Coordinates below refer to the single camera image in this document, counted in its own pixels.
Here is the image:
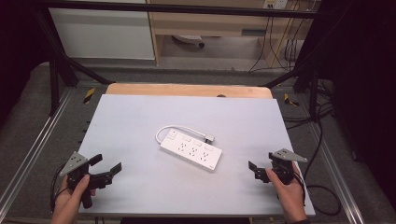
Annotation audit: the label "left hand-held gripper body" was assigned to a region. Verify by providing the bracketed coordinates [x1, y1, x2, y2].
[59, 151, 114, 210]

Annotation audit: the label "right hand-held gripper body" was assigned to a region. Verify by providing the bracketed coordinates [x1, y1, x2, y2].
[255, 147, 308, 186]

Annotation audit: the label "white power strip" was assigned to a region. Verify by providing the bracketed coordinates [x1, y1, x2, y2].
[159, 129, 223, 173]

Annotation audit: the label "person's right hand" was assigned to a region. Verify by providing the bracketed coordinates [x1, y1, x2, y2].
[265, 164, 308, 224]

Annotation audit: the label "person's left hand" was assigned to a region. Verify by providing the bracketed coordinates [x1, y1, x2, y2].
[50, 174, 97, 224]

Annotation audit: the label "yellow black floor tape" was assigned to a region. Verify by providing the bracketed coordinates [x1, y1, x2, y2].
[283, 92, 301, 107]
[82, 87, 96, 105]

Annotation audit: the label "wooden table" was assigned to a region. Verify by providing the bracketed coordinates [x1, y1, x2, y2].
[105, 82, 274, 100]

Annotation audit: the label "black curtain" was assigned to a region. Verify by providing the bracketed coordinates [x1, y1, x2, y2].
[0, 0, 52, 125]
[314, 0, 396, 203]

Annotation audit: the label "white cabinet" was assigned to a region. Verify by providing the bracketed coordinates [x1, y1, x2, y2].
[49, 7, 156, 61]

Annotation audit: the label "wooden desk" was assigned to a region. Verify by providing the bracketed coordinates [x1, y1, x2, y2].
[146, 0, 316, 67]

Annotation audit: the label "white extension socket under desk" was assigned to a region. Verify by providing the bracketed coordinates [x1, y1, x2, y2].
[172, 34, 205, 49]

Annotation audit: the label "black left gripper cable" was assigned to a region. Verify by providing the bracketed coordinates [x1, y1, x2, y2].
[49, 163, 70, 214]

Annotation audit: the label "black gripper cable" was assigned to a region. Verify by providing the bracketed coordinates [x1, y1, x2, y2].
[293, 119, 342, 217]
[49, 163, 70, 214]

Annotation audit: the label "aluminium floor rail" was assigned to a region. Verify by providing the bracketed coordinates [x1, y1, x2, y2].
[0, 88, 74, 213]
[306, 122, 366, 224]

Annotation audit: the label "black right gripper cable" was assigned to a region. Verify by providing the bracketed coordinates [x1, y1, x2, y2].
[293, 119, 342, 217]

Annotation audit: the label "black floor cables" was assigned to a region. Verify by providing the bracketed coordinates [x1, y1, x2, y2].
[281, 78, 337, 131]

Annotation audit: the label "white power strip cable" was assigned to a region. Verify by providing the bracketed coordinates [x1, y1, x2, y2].
[155, 124, 207, 145]

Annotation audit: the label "black metal frame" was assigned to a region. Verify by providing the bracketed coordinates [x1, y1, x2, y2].
[31, 0, 344, 120]

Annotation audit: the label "black hanging cables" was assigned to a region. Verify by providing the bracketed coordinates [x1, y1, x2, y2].
[248, 6, 307, 73]

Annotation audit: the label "white wall socket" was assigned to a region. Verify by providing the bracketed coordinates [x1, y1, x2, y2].
[262, 0, 289, 10]

